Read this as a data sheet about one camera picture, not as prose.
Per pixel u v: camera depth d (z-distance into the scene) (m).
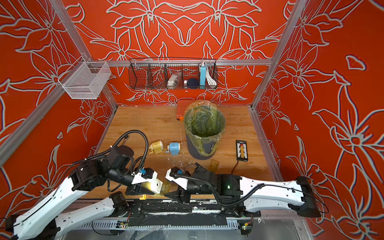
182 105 1.18
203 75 0.87
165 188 0.58
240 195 0.46
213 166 0.87
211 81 0.91
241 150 0.92
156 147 0.88
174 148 0.87
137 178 0.49
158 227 0.70
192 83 0.95
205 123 0.90
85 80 0.91
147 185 0.55
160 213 0.73
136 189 0.51
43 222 0.41
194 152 0.75
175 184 0.51
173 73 0.96
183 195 0.50
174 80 0.92
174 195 0.50
